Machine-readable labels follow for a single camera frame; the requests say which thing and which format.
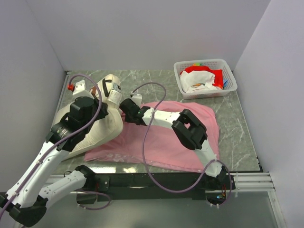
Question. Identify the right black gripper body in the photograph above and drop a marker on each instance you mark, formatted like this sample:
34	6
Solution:
128	119

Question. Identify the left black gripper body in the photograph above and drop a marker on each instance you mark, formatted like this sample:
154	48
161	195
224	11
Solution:
102	114

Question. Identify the cream pillow with bear print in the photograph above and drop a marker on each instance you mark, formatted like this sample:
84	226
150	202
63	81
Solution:
105	129

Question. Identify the pink pillowcase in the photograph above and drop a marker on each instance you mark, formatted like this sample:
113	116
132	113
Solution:
162	147

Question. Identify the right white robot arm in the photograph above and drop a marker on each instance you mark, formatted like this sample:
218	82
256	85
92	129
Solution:
190	131

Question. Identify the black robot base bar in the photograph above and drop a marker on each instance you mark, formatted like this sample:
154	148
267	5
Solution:
163	185

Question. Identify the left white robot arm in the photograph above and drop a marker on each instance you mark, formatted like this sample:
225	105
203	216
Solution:
28	200

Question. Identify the white plastic basket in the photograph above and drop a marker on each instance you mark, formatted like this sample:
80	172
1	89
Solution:
229	80

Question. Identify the red and white cloth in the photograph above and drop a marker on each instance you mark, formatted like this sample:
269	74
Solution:
200	79

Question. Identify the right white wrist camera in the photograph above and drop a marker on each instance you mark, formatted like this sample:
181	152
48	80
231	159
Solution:
136	98

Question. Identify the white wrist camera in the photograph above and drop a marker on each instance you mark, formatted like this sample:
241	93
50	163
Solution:
78	89
136	98

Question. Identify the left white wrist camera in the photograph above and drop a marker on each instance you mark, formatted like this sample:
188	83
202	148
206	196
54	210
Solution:
78	89

